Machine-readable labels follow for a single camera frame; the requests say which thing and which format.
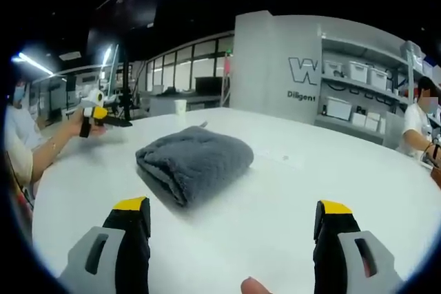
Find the white lidded storage box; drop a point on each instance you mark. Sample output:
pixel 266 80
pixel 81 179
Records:
pixel 359 72
pixel 378 78
pixel 336 67

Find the white paper cup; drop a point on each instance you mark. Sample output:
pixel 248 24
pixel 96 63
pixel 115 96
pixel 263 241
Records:
pixel 180 107

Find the black monitor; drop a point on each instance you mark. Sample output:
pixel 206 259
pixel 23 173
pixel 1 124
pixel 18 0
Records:
pixel 208 84

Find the clear plastic storage bin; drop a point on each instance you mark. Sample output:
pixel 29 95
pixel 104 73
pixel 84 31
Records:
pixel 413 54

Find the grey towel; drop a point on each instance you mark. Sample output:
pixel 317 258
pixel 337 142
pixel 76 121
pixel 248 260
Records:
pixel 200 156

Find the black stand pole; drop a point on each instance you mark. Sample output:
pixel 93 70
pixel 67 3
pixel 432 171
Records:
pixel 127 84

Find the small white box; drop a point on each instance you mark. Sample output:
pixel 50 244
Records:
pixel 359 119
pixel 372 122

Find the grey storage shelf rack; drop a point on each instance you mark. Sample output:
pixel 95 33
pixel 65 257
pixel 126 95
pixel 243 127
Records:
pixel 392 97

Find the brown bag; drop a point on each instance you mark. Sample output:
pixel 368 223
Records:
pixel 437 177

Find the grey pillar with logo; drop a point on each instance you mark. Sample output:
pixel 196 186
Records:
pixel 272 66

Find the person's right hand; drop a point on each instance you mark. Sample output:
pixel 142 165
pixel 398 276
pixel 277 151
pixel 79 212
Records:
pixel 255 287

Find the grey background desk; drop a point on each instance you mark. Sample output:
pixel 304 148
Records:
pixel 193 103

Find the large white storage box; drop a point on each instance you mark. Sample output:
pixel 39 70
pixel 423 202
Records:
pixel 338 108

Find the long ceiling light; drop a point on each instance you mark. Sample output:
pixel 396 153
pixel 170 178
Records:
pixel 36 64

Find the person's upper body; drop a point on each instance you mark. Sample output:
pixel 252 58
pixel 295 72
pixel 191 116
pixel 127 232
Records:
pixel 19 128

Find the person's left hand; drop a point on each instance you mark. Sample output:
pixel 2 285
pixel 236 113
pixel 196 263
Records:
pixel 74 125

